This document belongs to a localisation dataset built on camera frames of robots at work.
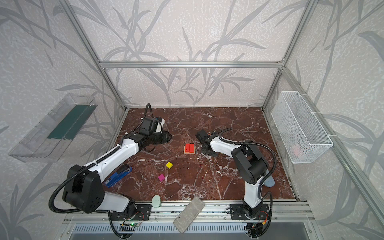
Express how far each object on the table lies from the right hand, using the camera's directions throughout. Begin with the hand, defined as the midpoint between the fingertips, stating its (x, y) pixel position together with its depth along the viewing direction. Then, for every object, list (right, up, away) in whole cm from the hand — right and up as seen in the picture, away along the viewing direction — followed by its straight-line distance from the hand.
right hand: (208, 147), depth 97 cm
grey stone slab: (-11, -28, -27) cm, 41 cm away
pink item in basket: (+43, +2, -23) cm, 49 cm away
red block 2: (-11, 0, -2) cm, 11 cm away
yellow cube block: (-24, -9, -8) cm, 27 cm away
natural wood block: (-12, -3, -3) cm, 13 cm away
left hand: (-21, +11, -11) cm, 26 cm away
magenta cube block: (-28, -15, -12) cm, 34 cm away
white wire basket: (+37, +10, -36) cm, 53 cm away
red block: (-14, 0, -1) cm, 14 cm away
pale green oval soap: (-28, -24, -21) cm, 42 cm away
